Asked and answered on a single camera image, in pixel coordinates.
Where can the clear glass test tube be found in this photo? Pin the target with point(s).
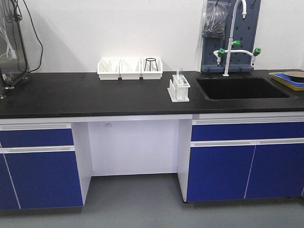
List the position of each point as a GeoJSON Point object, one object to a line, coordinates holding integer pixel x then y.
{"type": "Point", "coordinates": [179, 72]}

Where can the white test tube rack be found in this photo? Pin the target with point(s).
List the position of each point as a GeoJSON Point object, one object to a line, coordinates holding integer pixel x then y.
{"type": "Point", "coordinates": [178, 91]}

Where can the blue pegboard drying rack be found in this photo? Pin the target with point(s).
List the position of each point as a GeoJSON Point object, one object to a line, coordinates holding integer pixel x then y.
{"type": "Point", "coordinates": [244, 31]}

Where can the white right storage bin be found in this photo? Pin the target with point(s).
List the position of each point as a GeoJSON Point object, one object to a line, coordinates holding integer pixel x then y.
{"type": "Point", "coordinates": [153, 74]}

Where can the white storage bin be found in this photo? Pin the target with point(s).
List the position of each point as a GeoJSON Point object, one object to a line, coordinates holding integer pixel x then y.
{"type": "Point", "coordinates": [153, 74]}
{"type": "Point", "coordinates": [108, 68]}
{"type": "Point", "coordinates": [130, 68]}

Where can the white middle storage bin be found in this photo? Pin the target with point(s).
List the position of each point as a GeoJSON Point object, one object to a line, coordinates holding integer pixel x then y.
{"type": "Point", "coordinates": [130, 68]}

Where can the white left storage bin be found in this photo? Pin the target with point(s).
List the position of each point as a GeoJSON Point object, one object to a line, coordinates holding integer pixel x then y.
{"type": "Point", "coordinates": [108, 68]}

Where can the black lab sink basin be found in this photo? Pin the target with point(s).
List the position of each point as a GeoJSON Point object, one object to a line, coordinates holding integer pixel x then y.
{"type": "Point", "coordinates": [238, 88]}

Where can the white gooseneck lab faucet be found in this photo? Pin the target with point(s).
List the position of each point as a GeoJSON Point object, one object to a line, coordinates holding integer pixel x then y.
{"type": "Point", "coordinates": [219, 53]}

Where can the blue right cabinet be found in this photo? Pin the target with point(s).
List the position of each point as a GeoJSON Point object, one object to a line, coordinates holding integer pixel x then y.
{"type": "Point", "coordinates": [244, 160]}

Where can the blue cabinet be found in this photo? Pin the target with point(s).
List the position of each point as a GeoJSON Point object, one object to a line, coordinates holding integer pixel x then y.
{"type": "Point", "coordinates": [244, 160]}
{"type": "Point", "coordinates": [38, 167]}

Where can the clear plastic bag of pegs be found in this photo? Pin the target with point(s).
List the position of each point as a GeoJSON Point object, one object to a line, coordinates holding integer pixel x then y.
{"type": "Point", "coordinates": [215, 19]}

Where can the blue left cabinet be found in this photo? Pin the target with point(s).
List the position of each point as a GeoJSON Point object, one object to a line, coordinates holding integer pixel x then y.
{"type": "Point", "coordinates": [38, 167]}

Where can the yellow blue tray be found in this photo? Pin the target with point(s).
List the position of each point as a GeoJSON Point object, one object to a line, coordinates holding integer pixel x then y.
{"type": "Point", "coordinates": [287, 81]}

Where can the round grey disc plate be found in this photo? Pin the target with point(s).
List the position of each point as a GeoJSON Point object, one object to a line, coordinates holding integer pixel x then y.
{"type": "Point", "coordinates": [296, 76]}

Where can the black wire tripod stand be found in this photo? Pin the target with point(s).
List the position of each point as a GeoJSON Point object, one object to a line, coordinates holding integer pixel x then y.
{"type": "Point", "coordinates": [150, 64]}

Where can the clear acrylic enclosure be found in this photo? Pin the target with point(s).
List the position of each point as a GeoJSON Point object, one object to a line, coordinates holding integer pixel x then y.
{"type": "Point", "coordinates": [13, 59]}

